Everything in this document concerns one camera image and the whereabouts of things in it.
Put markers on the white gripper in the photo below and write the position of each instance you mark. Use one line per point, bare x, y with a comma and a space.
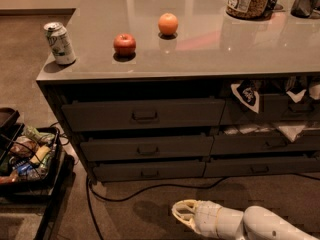
206, 215

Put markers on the drawer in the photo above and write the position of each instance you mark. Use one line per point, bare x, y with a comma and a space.
146, 148
143, 114
272, 108
264, 143
149, 171
261, 166

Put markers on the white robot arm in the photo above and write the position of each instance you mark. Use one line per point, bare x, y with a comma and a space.
262, 224

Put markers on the grey drawer cabinet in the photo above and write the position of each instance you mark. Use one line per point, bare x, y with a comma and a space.
208, 53

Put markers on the white packets in drawer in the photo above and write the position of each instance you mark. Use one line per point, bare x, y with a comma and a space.
291, 130

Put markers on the black white snack bag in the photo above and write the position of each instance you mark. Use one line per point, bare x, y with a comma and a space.
245, 91

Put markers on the black side cart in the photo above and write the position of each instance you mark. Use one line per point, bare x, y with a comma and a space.
34, 215

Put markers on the black tray of snacks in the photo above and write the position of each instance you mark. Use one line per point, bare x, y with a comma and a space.
29, 158

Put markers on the red apple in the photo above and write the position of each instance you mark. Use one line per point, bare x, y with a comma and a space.
124, 44

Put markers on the orange fruit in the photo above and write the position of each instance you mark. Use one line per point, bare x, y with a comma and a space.
168, 24

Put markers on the green white soda can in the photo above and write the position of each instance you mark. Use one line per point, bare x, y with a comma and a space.
59, 43

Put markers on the large jar of nuts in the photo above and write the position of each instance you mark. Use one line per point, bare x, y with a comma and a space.
246, 9

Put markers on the dark glass object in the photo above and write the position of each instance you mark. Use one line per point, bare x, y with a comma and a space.
306, 9

